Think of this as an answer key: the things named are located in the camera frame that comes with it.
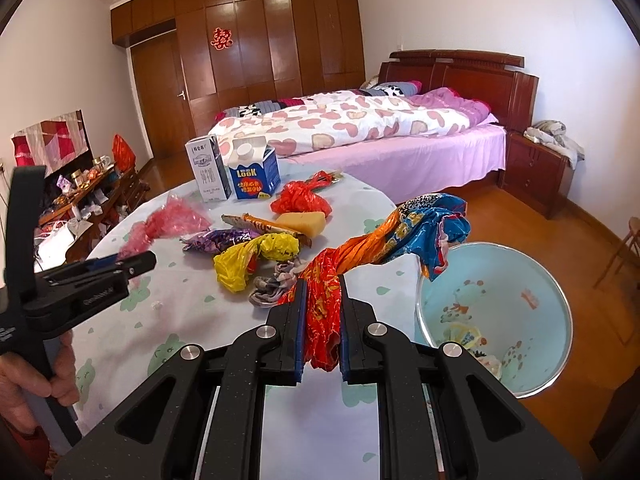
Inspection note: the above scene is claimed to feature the cloud print tablecloth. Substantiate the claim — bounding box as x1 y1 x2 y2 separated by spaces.
73 172 420 479

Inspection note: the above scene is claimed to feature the light blue trash bin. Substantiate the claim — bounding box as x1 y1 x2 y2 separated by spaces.
416 242 574 399

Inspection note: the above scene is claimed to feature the red gift bag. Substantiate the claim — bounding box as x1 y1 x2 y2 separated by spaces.
112 133 136 172

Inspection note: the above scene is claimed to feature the wooden headboard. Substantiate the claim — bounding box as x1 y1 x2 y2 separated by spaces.
378 49 539 132

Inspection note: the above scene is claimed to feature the wooden wardrobe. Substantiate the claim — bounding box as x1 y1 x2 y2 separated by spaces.
111 0 364 134

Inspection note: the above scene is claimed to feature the yellow plastic bag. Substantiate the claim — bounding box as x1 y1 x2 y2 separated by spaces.
213 233 300 292

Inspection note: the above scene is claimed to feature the crumpled grey patterned wrapper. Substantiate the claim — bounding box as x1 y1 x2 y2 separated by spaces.
248 258 307 308

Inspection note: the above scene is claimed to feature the red plastic bag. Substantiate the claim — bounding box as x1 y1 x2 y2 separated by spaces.
270 170 342 217

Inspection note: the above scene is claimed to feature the wooden door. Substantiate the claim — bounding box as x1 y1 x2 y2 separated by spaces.
130 32 195 159

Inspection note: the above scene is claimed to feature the purple snack wrapper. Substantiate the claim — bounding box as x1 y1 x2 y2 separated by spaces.
180 228 259 256

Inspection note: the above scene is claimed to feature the bed with pink sheet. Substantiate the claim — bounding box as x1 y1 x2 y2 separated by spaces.
214 80 506 204

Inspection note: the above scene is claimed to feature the yellow sponge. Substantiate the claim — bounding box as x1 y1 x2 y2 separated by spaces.
276 211 326 240

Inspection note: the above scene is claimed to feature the wooden nightstand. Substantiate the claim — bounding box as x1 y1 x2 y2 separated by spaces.
499 131 575 219

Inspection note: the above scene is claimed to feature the television with cloth cover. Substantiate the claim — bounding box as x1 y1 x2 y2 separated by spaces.
11 110 91 176

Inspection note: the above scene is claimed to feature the pink plastic bag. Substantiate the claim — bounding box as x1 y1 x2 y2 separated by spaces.
118 195 210 260

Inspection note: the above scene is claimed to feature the clothes pile on nightstand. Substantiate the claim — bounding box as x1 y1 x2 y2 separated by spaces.
524 120 585 169

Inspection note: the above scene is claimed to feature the person's left hand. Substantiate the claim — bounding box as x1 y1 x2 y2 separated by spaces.
1 330 79 434

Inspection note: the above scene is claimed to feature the heart print duvet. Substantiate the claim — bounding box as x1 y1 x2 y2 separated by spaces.
210 90 488 159

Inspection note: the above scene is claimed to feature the white milk carton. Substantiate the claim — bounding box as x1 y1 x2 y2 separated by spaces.
186 136 231 202

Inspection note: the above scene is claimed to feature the blue LOOK carton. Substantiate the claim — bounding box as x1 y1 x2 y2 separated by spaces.
228 136 281 200

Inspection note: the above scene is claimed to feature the cluttered wooden TV cabinet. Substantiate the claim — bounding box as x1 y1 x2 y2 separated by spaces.
35 165 150 271

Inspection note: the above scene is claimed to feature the orange striped snack wrapper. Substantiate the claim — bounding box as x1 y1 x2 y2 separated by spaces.
221 214 312 247

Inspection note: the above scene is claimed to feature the red double happiness sticker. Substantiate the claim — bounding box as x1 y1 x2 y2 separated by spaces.
209 27 233 51

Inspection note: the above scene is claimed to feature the folding wooden chair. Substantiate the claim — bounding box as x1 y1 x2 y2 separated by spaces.
593 217 640 287

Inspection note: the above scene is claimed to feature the orange red blue wrapper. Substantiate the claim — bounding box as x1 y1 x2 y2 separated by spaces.
298 193 471 372

